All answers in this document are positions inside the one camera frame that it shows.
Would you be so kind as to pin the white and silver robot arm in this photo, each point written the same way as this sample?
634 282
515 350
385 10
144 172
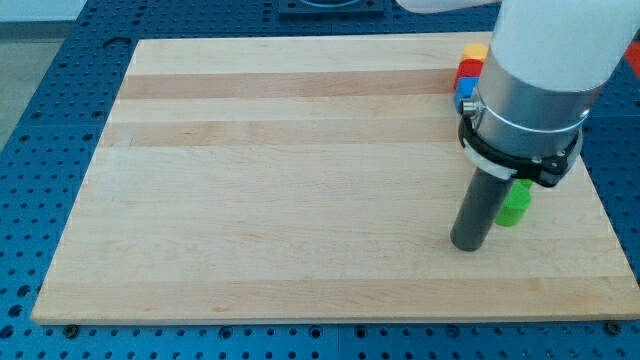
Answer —
546 64

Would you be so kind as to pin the light wooden board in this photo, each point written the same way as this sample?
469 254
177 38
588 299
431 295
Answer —
312 180

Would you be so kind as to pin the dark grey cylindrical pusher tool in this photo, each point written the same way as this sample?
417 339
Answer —
482 202

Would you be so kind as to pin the blue block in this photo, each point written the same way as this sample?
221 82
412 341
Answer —
463 90

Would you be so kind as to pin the red block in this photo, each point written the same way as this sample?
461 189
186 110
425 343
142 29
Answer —
468 68

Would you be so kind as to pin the yellow block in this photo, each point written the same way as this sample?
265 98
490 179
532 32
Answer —
475 51

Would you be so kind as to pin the green block behind cylinder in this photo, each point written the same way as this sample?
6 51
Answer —
526 183

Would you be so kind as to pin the red object at right edge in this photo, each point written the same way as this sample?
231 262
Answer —
632 56

